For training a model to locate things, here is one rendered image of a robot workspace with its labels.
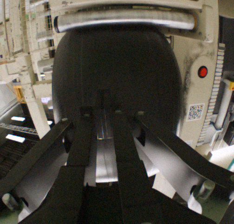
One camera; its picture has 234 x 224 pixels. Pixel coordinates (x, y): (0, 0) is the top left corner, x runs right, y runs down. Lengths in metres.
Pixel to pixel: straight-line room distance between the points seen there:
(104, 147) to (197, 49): 0.40
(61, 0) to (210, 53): 0.47
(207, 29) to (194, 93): 0.26
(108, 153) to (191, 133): 0.43
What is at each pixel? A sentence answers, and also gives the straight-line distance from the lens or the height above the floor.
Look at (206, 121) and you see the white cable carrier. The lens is 0.69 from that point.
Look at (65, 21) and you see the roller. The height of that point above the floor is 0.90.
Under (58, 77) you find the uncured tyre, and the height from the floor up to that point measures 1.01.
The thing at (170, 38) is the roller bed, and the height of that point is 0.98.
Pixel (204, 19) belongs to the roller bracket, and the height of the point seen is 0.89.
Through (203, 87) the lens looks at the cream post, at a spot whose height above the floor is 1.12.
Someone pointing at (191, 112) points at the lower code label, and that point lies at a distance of 0.59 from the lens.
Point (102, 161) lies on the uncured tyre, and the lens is 0.33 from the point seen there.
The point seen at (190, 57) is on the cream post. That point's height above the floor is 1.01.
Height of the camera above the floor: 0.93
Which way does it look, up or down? 29 degrees up
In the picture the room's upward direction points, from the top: 177 degrees clockwise
